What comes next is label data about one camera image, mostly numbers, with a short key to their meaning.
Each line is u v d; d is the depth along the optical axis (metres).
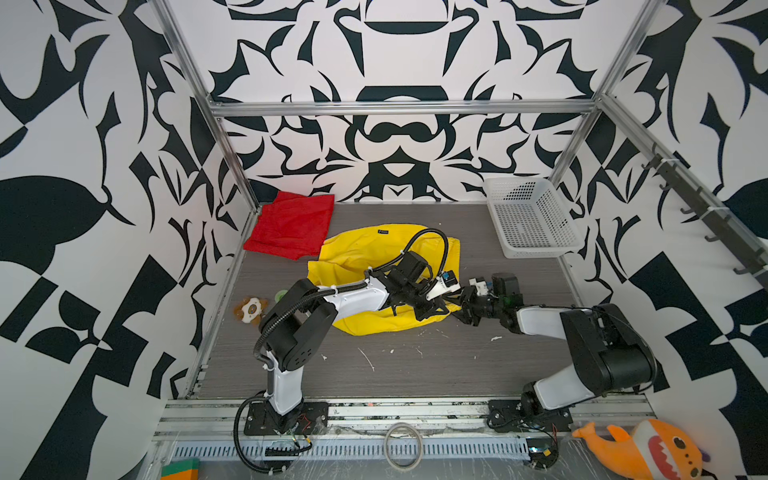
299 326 0.49
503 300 0.74
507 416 0.75
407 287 0.75
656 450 0.64
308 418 0.73
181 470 0.66
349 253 1.00
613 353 0.45
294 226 1.13
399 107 0.92
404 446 0.71
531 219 1.15
